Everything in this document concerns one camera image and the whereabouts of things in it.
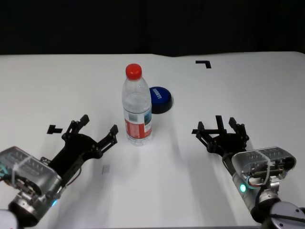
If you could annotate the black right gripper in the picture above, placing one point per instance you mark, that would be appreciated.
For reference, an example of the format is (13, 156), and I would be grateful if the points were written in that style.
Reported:
(230, 144)

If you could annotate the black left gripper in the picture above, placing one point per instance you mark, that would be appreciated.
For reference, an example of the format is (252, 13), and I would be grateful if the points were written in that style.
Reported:
(74, 150)

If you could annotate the blue push button black base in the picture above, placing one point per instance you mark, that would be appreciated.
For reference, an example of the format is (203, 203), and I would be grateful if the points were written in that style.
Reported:
(163, 97)

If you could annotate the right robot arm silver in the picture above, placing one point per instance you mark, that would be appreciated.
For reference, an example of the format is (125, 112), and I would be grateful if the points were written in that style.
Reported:
(281, 214)

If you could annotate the clear water bottle red cap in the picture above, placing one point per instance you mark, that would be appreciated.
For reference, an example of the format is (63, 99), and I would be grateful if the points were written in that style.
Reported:
(137, 107)

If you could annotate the long black T tape mark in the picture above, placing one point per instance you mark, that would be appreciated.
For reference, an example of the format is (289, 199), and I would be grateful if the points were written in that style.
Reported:
(219, 121)

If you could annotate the clear tape piece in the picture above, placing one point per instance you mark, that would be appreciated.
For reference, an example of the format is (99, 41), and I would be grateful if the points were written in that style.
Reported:
(105, 169)

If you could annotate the short black T tape mark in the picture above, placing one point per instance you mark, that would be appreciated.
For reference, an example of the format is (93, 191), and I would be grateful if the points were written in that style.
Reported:
(53, 130)

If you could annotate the black corner tape mark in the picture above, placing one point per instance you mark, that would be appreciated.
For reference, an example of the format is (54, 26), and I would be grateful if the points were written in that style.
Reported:
(207, 64)

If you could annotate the black curtain backdrop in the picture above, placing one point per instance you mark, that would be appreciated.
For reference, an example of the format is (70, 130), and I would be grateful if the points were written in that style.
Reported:
(152, 26)

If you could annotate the right wrist camera silver housing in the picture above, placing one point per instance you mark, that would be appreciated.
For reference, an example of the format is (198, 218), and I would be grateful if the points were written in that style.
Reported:
(262, 155)

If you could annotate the wrist camera silver housing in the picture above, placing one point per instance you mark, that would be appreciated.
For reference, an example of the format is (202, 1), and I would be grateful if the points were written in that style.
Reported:
(31, 164)
(262, 155)

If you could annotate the left wrist camera silver housing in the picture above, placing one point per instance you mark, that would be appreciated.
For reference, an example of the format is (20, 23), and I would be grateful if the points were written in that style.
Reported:
(31, 164)

